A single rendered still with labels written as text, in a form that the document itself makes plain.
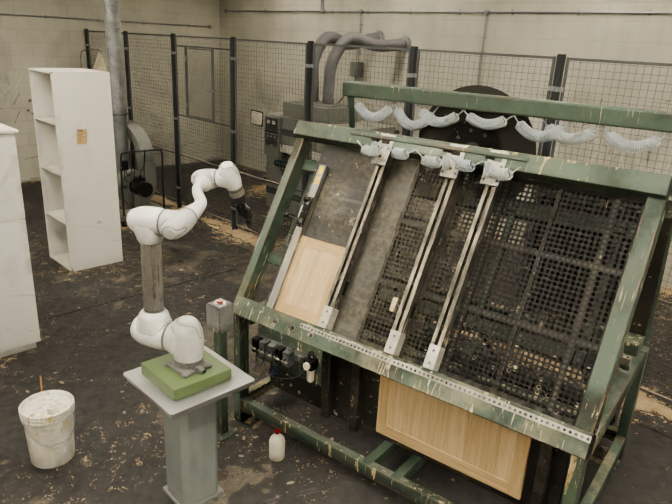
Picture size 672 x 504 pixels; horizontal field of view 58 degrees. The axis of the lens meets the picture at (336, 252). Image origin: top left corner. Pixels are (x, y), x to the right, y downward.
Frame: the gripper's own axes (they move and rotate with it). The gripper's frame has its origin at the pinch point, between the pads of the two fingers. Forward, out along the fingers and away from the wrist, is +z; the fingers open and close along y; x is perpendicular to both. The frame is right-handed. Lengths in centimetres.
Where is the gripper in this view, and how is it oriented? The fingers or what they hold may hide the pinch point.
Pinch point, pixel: (248, 223)
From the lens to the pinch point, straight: 361.3
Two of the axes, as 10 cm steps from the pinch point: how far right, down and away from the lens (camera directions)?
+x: -6.0, 6.0, -5.2
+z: 2.2, 7.5, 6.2
